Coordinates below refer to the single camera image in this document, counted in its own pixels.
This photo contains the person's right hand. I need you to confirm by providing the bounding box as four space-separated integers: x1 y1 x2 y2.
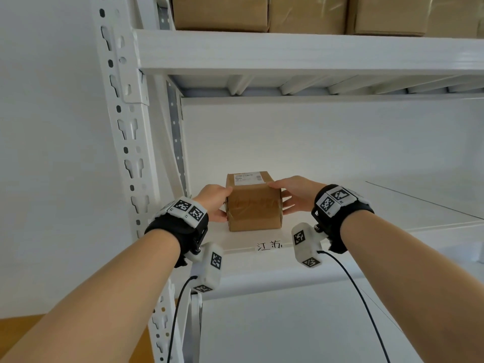
266 175 328 217

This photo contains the person's left hand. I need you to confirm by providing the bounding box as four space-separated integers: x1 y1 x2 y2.
192 184 233 224

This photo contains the small taped cardboard box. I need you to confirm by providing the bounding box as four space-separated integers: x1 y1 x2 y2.
225 171 284 233

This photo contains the person's right forearm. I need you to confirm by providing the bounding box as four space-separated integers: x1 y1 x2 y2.
340 209 484 363

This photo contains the person's left forearm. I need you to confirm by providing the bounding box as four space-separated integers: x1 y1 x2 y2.
0 228 182 363

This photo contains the white metal shelf rack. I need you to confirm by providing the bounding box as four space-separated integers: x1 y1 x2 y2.
89 0 484 363

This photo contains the large brown cardboard box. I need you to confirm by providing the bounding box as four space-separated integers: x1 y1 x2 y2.
171 0 270 33
346 0 484 38
268 0 349 35

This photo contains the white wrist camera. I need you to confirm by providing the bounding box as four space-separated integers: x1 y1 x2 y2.
185 242 225 295
291 222 326 269

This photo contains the black wrist strap with markers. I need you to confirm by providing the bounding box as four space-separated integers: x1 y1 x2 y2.
144 196 209 268
311 184 375 255

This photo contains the black camera cable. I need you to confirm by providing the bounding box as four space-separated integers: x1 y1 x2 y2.
317 251 391 363
166 275 199 363

